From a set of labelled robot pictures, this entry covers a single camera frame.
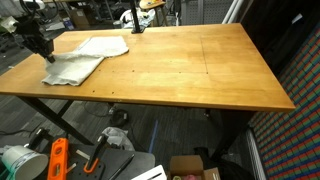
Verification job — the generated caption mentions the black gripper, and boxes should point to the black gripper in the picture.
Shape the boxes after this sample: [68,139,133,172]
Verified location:
[16,19,56,64]

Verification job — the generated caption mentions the white cloth towel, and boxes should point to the white cloth towel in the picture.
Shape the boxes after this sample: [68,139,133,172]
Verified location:
[41,35,130,87]

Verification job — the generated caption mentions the black office chair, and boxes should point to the black office chair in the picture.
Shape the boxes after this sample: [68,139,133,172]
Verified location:
[0,31,26,54]

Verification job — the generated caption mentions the large brown cardboard box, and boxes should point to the large brown cardboard box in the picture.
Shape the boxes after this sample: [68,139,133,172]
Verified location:
[68,8,93,29]

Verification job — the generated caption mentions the crumpled white cloth pile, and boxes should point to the crumpled white cloth pile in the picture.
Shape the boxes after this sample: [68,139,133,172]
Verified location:
[119,8,156,29]

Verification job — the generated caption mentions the crumpled white plastic bag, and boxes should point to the crumpled white plastic bag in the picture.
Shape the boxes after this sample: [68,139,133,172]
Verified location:
[101,126,136,152]

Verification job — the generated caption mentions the white plastic bucket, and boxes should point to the white plastic bucket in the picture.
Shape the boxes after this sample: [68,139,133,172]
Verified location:
[1,144,50,180]

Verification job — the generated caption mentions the black orange bar clamp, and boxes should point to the black orange bar clamp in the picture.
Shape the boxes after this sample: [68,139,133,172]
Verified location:
[83,133,109,175]

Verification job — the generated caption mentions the round wooden stool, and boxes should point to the round wooden stool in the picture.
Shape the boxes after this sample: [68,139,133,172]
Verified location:
[138,0,169,27]

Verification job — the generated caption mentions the black perforated board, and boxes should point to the black perforated board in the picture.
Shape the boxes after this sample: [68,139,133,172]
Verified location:
[66,143,157,180]

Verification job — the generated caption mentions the black pen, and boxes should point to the black pen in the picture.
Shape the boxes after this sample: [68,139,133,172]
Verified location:
[108,153,136,180]

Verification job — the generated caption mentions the blue floor tape strip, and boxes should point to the blue floor tape strip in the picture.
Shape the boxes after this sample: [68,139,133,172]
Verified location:
[148,119,159,154]

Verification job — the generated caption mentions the white flat box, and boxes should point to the white flat box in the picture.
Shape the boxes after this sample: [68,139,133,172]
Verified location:
[130,164,168,180]

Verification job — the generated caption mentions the open cardboard box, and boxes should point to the open cardboard box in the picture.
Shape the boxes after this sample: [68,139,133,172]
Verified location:
[166,154,222,180]

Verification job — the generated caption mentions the white vertical pipes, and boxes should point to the white vertical pipes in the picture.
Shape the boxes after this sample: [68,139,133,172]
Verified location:
[221,0,249,24]

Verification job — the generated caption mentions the black bag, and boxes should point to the black bag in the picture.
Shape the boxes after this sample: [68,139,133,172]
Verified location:
[194,146,256,180]

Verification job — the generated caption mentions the black looped wrist cable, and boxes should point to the black looped wrist cable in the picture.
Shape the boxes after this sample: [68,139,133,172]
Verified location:
[18,0,39,19]

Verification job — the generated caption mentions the black coiled floor cable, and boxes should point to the black coiled floor cable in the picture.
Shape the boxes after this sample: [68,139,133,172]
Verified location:
[109,108,129,128]

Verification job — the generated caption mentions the white ribbed rail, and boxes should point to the white ribbed rail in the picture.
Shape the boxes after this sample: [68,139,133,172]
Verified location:
[245,128,268,180]

